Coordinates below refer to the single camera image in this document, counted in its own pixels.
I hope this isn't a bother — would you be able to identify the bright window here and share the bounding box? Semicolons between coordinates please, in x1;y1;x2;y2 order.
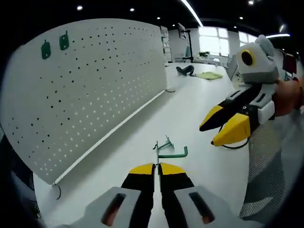
198;26;230;57

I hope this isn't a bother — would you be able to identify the long ceiling strip light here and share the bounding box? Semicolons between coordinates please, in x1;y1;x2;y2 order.
180;0;204;27

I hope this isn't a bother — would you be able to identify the green hook assembly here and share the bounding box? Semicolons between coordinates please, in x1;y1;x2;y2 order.
41;39;52;60
152;140;189;168
59;30;70;51
157;134;176;151

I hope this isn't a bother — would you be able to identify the black monitor stand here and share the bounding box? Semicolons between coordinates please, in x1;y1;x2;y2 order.
177;23;195;64

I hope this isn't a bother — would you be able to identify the dark red object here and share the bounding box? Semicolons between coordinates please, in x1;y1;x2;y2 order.
282;53;297;74

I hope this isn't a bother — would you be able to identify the white perforated mounting plate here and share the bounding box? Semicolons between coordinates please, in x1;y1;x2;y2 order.
0;18;176;200

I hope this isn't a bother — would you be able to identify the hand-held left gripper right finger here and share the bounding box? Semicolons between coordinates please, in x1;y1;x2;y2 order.
158;162;240;228

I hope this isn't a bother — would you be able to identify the yellow green cloth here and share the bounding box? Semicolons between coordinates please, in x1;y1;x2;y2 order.
196;71;223;81

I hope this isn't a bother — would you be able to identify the grey mesh office chair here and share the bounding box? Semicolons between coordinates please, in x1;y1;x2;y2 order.
238;111;304;220

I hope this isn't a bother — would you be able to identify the dark grey object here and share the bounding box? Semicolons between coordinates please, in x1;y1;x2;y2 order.
176;65;195;76

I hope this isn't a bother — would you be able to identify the person's right hand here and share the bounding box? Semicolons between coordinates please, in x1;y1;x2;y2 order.
272;77;304;117

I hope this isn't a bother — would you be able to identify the white metal shelf rack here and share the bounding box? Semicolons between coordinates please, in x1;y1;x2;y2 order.
160;26;173;63

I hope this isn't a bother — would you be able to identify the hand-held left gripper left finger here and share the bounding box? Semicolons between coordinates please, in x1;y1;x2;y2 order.
80;162;155;228

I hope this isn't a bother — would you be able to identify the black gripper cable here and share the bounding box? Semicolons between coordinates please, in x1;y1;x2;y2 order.
218;125;249;149

